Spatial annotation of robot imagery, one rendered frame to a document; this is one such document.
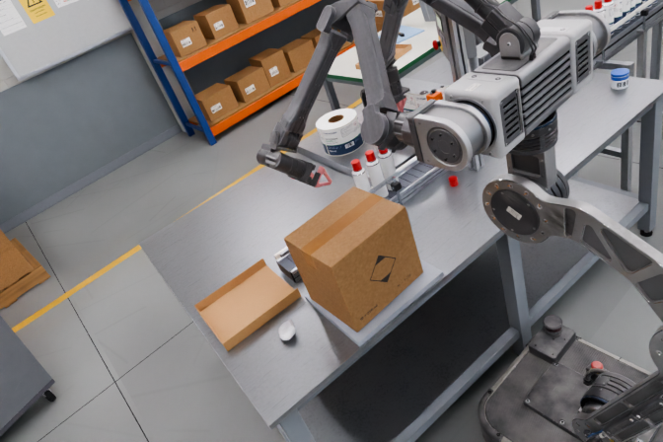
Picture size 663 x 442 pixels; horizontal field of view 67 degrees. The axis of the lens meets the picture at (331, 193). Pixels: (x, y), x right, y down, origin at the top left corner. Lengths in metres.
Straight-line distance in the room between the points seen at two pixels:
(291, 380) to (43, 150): 4.65
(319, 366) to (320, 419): 0.68
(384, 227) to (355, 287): 0.19
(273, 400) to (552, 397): 1.01
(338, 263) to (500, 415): 0.94
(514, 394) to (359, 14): 1.45
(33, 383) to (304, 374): 2.05
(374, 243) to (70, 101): 4.71
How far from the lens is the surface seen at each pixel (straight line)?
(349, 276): 1.42
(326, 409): 2.22
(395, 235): 1.49
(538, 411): 2.03
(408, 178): 2.05
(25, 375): 3.28
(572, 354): 2.19
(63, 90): 5.78
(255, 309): 1.80
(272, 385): 1.56
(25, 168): 5.85
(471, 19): 1.56
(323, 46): 1.44
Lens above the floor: 1.99
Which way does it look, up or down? 32 degrees down
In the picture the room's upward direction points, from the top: 20 degrees counter-clockwise
